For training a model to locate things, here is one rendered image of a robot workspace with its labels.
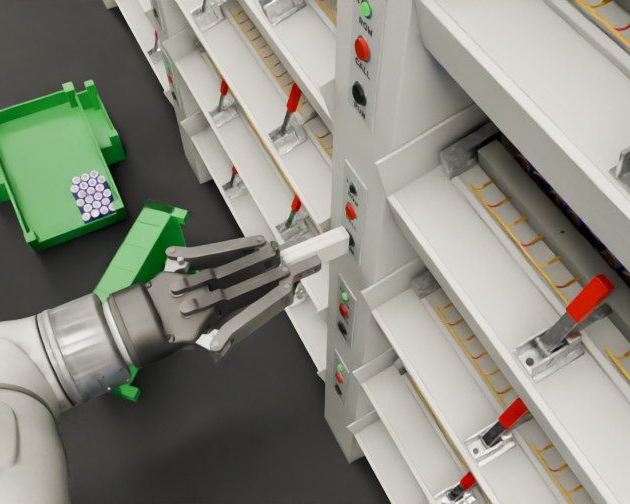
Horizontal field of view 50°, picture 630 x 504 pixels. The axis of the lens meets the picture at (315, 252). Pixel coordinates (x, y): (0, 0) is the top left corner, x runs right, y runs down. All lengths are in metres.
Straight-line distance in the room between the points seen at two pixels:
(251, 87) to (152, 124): 0.78
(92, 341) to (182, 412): 0.68
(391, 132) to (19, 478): 0.35
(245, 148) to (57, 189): 0.56
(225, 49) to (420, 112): 0.53
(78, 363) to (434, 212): 0.32
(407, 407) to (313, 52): 0.45
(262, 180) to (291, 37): 0.41
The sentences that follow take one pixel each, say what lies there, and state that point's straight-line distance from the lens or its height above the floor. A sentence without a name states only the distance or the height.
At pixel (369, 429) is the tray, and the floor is 0.16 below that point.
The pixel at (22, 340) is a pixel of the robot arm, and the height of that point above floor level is 0.66.
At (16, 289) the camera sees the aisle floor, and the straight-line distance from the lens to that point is 1.50.
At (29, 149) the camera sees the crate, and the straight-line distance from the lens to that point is 1.61.
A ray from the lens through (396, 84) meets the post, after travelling 0.49.
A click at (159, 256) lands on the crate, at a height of 0.05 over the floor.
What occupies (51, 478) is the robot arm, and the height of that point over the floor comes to 0.71.
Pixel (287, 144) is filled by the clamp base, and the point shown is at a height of 0.55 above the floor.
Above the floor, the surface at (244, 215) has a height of 0.16.
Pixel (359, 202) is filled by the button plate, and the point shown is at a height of 0.68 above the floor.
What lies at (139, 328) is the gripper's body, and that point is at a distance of 0.62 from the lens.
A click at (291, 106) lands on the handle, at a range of 0.82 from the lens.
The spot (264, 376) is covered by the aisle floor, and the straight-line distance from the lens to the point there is 1.29.
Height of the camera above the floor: 1.18
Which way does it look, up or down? 56 degrees down
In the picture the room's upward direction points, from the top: straight up
